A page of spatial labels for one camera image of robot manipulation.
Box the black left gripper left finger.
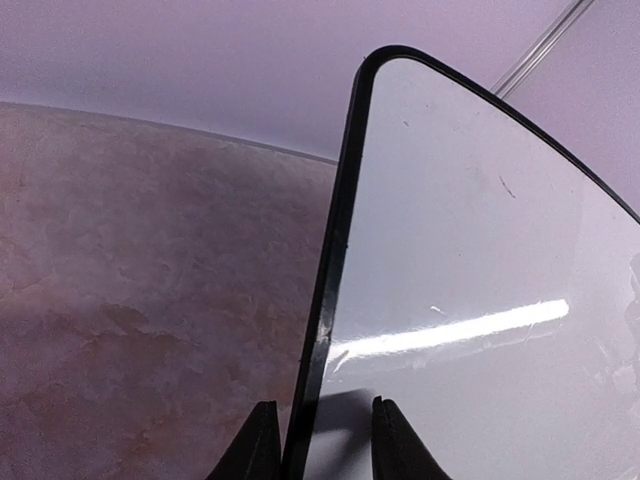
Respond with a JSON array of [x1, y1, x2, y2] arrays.
[[207, 401, 280, 480]]

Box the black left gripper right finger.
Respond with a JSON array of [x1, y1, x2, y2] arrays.
[[371, 396, 450, 480]]

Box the white whiteboard with black frame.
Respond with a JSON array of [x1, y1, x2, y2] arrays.
[[283, 45, 639, 479]]

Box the right aluminium frame post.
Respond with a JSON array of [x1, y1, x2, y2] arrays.
[[490, 0, 595, 99]]

